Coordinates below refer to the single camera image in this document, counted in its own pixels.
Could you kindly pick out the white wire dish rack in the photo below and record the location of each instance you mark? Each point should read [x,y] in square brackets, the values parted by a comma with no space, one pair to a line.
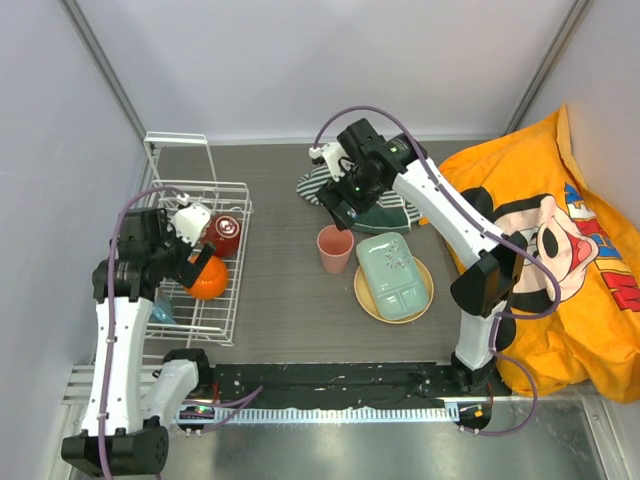
[206,311]

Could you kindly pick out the red patterned cup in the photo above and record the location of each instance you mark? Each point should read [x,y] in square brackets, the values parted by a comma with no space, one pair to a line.
[224,234]

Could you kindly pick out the orange bowl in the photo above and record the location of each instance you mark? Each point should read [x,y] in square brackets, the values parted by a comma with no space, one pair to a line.
[212,282]

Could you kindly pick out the white slotted cable duct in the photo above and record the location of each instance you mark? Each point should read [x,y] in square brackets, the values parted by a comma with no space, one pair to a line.
[251,416]

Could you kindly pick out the yellow round plate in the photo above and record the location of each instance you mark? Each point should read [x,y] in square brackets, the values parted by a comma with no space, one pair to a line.
[366,300]

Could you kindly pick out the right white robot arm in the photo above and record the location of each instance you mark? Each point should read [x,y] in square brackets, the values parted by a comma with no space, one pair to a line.
[492,259]

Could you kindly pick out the orange cartoon cloth bag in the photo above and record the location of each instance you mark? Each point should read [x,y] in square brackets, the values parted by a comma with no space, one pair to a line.
[578,296]

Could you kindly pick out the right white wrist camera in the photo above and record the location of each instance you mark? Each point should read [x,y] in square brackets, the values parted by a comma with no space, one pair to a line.
[332,154]

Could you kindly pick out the green striped towel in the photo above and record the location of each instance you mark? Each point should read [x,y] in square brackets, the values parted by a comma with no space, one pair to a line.
[391,213]

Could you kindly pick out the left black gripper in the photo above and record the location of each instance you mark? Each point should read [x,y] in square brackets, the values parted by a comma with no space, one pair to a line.
[188,274]

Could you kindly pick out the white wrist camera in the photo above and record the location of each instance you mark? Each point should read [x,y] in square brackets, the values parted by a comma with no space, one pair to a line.
[191,219]
[332,154]

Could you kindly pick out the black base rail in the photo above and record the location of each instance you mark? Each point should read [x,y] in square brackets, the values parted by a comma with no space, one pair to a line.
[338,386]

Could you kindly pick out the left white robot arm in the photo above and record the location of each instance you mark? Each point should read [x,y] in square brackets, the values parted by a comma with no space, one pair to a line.
[125,431]

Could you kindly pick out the light green divided tray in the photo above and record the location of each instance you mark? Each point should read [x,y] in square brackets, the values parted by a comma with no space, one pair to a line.
[393,277]

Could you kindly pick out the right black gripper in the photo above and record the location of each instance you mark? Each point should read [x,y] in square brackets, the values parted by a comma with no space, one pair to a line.
[332,202]

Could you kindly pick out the blue patterned bowl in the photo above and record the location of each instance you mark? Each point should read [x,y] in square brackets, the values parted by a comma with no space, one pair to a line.
[162,312]

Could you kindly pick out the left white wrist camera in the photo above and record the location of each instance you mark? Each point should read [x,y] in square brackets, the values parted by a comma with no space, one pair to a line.
[191,219]

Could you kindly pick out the pink cup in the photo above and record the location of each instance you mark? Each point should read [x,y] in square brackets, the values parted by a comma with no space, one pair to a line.
[334,248]

